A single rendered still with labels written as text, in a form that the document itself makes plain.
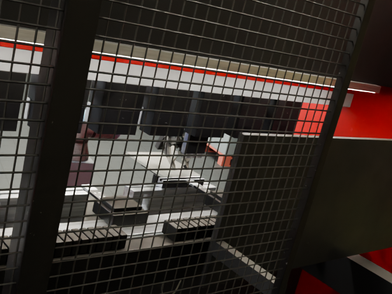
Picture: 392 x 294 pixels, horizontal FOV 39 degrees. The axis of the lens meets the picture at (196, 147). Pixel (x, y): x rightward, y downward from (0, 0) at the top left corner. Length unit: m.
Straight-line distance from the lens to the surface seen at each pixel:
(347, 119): 2.62
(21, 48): 1.54
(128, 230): 1.56
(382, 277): 2.07
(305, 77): 1.96
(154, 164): 2.13
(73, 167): 2.69
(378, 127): 2.53
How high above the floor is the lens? 1.62
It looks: 14 degrees down
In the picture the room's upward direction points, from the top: 14 degrees clockwise
